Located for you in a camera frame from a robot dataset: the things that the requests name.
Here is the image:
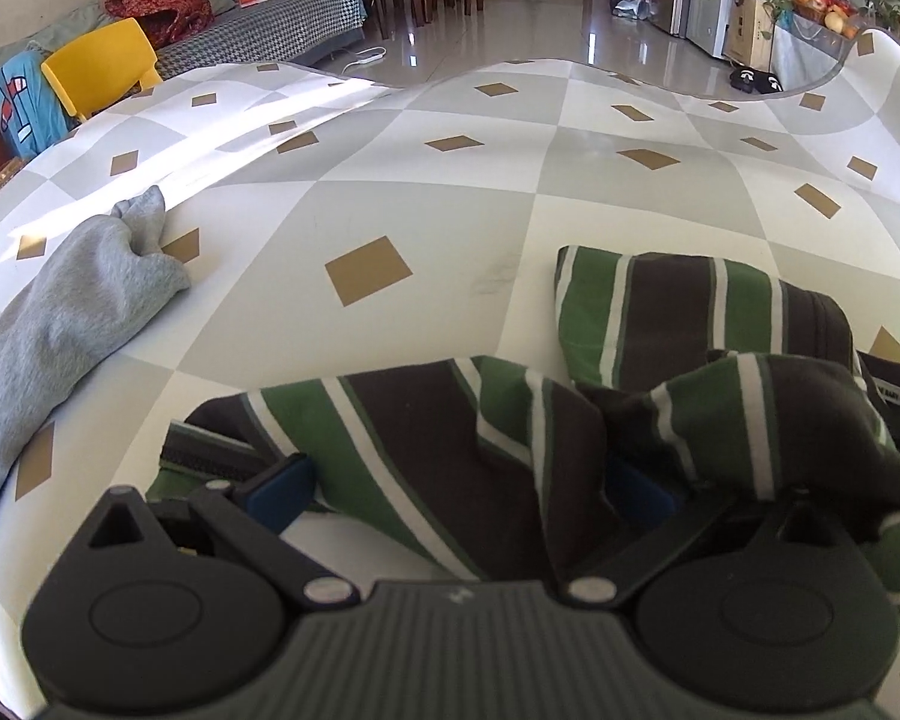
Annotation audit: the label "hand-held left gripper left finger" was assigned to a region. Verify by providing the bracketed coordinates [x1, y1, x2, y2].
[82, 456, 361, 608]

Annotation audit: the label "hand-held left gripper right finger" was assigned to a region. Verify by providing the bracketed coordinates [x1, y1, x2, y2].
[566, 457, 867, 608]

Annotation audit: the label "green brown striped shirt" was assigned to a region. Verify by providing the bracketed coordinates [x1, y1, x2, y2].
[154, 244, 900, 608]

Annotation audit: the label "grey sweatshirt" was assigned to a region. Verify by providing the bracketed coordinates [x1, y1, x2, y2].
[0, 186, 192, 548]

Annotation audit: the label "yellow plastic chair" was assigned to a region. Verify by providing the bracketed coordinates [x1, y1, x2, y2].
[41, 17, 164, 122]

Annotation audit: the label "houndstooth covered sofa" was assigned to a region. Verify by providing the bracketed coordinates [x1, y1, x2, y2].
[154, 0, 367, 80]

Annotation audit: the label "glass side table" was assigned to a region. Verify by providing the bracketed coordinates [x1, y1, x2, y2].
[769, 19, 871, 91]

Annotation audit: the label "blue printed blanket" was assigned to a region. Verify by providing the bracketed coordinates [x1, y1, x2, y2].
[0, 52, 76, 162]

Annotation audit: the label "cardboard box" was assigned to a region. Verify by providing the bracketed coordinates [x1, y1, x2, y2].
[722, 0, 777, 65]

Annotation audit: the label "grey-green blanket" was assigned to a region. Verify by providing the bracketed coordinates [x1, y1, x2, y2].
[0, 4, 117, 87]

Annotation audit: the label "fruit bowl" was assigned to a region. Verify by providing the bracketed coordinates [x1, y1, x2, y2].
[791, 0, 863, 38]

